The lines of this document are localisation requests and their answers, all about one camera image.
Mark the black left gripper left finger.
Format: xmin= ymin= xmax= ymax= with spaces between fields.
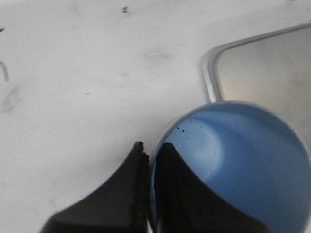
xmin=41 ymin=142 xmax=149 ymax=233

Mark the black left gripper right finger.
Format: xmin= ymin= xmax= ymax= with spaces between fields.
xmin=154 ymin=143 xmax=269 ymax=233

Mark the light blue plastic cup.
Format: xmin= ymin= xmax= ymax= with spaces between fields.
xmin=149 ymin=101 xmax=311 ymax=233

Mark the silver digital kitchen scale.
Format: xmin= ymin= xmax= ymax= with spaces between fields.
xmin=200 ymin=22 xmax=311 ymax=115

